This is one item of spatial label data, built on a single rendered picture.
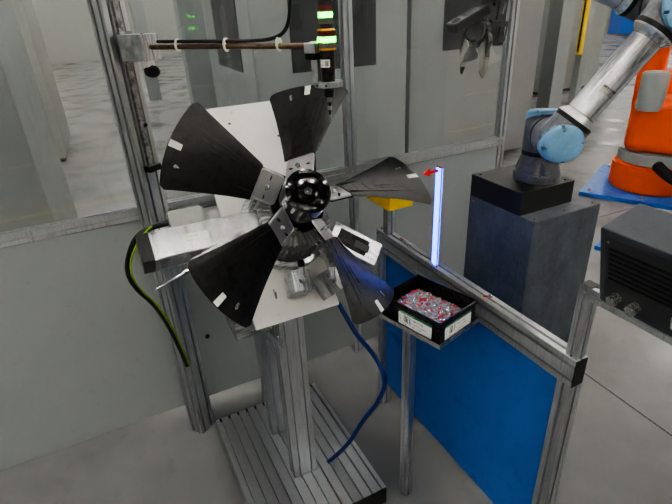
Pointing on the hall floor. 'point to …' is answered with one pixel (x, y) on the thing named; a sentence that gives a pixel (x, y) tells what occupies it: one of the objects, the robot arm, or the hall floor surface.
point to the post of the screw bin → (407, 411)
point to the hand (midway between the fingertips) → (470, 72)
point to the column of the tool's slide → (151, 207)
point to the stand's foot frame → (246, 464)
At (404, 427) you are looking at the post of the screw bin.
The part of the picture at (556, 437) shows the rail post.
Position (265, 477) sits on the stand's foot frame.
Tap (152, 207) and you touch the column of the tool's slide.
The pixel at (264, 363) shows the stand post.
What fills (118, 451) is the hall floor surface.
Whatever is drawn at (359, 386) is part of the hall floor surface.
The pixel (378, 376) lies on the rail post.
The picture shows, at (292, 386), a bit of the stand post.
